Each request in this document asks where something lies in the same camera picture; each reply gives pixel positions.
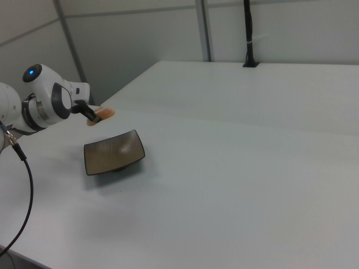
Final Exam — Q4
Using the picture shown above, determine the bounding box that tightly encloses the grey metal partition post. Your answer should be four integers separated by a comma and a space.
195, 0, 213, 63
52, 0, 95, 106

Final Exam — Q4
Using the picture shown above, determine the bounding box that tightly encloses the orange bread roll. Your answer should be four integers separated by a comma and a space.
86, 107, 116, 127

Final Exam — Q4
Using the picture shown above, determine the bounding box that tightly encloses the square brown ceramic plate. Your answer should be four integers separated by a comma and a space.
84, 129, 146, 177

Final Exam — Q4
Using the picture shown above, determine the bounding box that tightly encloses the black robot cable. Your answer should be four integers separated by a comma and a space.
0, 120, 35, 256

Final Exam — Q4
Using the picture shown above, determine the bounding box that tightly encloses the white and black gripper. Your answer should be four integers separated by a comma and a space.
68, 81, 100, 124

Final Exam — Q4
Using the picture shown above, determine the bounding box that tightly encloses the black camera stand pole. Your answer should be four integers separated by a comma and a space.
242, 0, 260, 69

